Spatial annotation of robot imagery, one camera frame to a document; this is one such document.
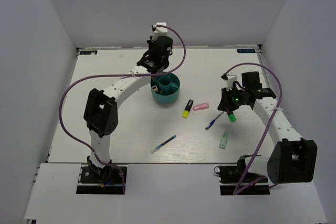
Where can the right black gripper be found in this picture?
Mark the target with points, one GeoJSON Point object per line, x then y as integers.
{"type": "Point", "coordinates": [225, 104]}

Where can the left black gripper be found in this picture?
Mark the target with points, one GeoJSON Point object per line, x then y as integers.
{"type": "Point", "coordinates": [150, 45]}

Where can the green black highlighter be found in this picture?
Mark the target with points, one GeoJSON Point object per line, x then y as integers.
{"type": "Point", "coordinates": [231, 117]}

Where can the pink correction tape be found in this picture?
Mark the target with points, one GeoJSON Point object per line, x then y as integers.
{"type": "Point", "coordinates": [201, 106]}

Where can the yellow black highlighter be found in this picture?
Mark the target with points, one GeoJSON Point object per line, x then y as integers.
{"type": "Point", "coordinates": [187, 109]}

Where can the clear blue ink pen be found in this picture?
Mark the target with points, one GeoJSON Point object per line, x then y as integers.
{"type": "Point", "coordinates": [162, 144]}

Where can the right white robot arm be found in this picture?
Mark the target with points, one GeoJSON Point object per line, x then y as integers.
{"type": "Point", "coordinates": [293, 158]}

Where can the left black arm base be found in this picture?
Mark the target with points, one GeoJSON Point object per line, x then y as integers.
{"type": "Point", "coordinates": [109, 184]}

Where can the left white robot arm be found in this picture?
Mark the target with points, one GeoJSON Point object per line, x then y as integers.
{"type": "Point", "coordinates": [101, 112]}

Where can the teal round pen holder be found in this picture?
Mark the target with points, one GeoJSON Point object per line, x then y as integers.
{"type": "Point", "coordinates": [169, 88]}

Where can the blue grip gel pen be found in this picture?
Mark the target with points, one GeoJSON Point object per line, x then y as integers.
{"type": "Point", "coordinates": [213, 121]}

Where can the right corner label sticker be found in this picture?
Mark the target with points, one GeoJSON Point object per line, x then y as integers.
{"type": "Point", "coordinates": [246, 51]}

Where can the corner label sticker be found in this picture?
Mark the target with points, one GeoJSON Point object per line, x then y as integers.
{"type": "Point", "coordinates": [88, 52]}
{"type": "Point", "coordinates": [246, 51]}

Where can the left corner label sticker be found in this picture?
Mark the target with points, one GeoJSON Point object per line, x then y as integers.
{"type": "Point", "coordinates": [88, 52]}

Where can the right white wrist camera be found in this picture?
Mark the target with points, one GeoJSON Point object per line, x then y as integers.
{"type": "Point", "coordinates": [230, 79]}

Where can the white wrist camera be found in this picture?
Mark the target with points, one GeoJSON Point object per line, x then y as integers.
{"type": "Point", "coordinates": [159, 29]}
{"type": "Point", "coordinates": [230, 79]}

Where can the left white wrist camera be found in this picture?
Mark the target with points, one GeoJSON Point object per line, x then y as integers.
{"type": "Point", "coordinates": [159, 29]}

